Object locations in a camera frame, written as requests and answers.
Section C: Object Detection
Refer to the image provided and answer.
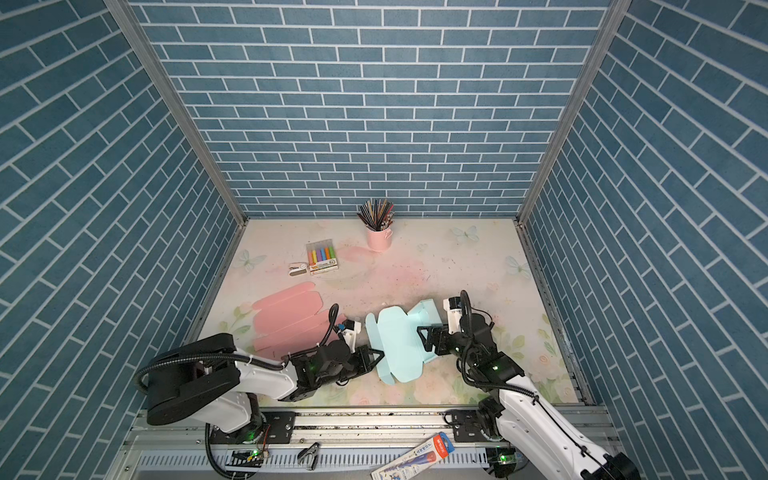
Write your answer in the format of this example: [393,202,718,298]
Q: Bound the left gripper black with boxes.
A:
[317,346,389,390]

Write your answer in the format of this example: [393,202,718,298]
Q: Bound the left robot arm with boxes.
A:
[134,333,385,443]

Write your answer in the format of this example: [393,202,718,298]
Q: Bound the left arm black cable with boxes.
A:
[133,302,342,397]

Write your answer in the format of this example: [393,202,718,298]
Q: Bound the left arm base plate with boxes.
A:
[209,411,296,445]

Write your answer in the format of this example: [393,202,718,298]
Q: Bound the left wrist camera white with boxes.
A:
[336,319,362,352]

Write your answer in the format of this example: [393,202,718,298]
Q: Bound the round black device green light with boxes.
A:
[485,447,518,479]

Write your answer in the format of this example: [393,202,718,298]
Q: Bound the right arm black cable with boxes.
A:
[457,290,613,475]

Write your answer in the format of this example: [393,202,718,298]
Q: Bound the small green circuit board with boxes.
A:
[226,449,265,470]

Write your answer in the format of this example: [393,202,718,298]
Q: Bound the aluminium mounting rail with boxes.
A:
[107,407,511,479]

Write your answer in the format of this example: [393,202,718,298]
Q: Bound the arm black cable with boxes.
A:
[133,302,342,397]
[457,290,613,475]

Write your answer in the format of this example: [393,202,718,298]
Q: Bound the light blue paper box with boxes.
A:
[365,299,442,385]

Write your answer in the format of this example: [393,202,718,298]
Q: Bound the pink metal pencil cup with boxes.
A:
[366,227,393,252]

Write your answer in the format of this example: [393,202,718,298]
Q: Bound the pink flat paper box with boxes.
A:
[239,280,347,360]

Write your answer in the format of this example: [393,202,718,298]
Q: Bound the clear highlighter marker pack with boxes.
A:
[306,239,339,275]

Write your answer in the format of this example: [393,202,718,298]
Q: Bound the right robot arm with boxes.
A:
[416,313,640,479]

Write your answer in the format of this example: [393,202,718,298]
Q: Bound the small white eraser box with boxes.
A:
[288,262,309,276]

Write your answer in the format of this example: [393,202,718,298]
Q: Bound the red blue pen package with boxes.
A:
[370,433,455,480]

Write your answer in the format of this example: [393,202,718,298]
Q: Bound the bundle of coloured pencils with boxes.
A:
[357,199,394,232]

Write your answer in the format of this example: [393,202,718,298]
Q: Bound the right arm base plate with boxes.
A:
[443,409,503,443]

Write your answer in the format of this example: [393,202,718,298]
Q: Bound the black metal clip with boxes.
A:
[297,442,321,471]

